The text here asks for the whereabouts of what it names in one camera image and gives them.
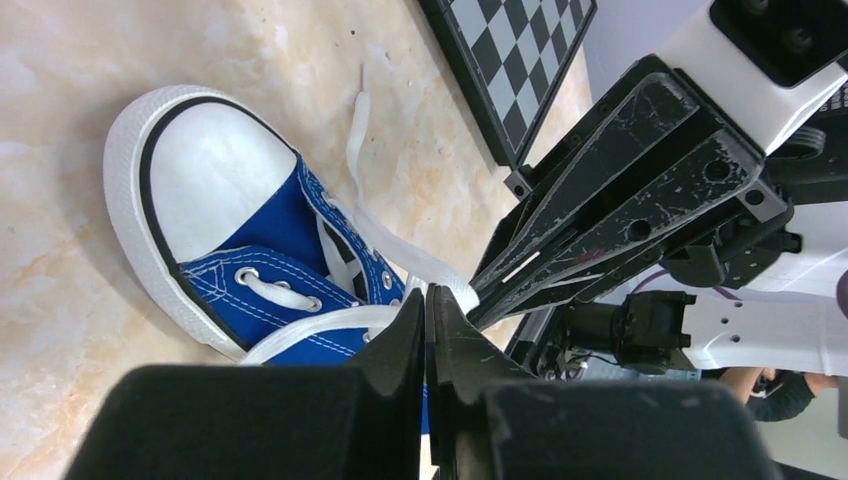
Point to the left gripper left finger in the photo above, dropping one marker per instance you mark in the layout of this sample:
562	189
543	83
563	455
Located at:
386	433

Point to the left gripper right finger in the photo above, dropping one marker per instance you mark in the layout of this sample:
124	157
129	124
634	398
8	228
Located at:
464	371

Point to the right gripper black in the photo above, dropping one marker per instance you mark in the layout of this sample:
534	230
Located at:
654	170

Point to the white shoelace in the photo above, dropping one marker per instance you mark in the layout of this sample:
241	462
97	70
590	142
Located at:
353	241

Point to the blue canvas sneaker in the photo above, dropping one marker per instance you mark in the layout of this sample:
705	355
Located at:
197	187

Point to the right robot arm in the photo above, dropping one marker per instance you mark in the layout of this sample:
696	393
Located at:
658	330

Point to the black white chessboard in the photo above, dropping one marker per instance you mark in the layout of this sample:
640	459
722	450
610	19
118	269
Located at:
509	59

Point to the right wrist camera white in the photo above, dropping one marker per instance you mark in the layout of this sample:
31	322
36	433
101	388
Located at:
768	65

